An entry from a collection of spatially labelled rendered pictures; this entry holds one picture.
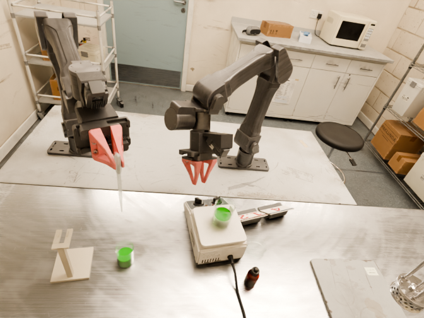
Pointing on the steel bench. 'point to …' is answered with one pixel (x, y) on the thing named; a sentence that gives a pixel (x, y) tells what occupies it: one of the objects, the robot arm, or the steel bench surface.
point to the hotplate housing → (203, 255)
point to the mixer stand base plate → (354, 289)
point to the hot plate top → (204, 231)
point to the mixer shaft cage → (409, 291)
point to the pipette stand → (70, 260)
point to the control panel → (200, 206)
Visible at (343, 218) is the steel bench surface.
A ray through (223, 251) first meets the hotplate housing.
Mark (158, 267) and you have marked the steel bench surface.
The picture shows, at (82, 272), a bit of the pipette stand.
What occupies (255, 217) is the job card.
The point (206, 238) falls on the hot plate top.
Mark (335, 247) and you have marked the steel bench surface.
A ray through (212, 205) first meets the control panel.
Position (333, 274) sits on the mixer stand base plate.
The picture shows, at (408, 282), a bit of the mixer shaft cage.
